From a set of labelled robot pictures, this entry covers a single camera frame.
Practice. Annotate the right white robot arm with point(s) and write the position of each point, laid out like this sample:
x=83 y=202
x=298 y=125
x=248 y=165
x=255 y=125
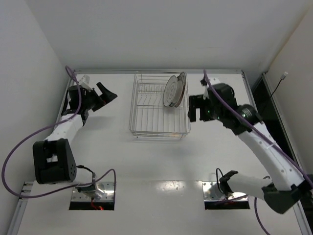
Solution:
x=286 y=184

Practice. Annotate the silver wire dish rack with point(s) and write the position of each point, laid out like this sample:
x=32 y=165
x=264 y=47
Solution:
x=149 y=118

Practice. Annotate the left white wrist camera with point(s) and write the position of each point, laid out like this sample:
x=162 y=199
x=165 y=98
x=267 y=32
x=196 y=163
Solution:
x=84 y=82

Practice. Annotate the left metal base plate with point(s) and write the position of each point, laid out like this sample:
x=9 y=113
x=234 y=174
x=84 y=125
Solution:
x=100 y=192

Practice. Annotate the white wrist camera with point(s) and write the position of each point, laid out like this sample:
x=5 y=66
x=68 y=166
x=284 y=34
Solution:
x=213 y=81
x=84 y=82

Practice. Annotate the clear glass floral plate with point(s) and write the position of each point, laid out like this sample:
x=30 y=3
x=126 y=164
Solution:
x=170 y=91

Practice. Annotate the black cable white connector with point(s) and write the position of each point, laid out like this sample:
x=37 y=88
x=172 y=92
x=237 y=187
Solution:
x=283 y=76

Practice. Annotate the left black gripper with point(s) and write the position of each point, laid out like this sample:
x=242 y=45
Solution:
x=98 y=100

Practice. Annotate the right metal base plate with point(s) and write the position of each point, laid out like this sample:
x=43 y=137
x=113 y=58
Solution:
x=213 y=195

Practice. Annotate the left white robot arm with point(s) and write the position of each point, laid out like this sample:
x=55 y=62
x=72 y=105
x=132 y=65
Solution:
x=53 y=158

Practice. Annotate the metal base plate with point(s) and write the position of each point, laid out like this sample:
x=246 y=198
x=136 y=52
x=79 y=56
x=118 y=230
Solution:
x=213 y=195
x=100 y=192

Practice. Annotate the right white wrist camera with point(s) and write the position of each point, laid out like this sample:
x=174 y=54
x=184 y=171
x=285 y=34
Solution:
x=213 y=81

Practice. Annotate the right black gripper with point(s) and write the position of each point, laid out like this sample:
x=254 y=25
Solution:
x=204 y=107

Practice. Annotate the orange sunburst pattern plate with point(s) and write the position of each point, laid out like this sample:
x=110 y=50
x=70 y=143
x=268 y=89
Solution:
x=184 y=84

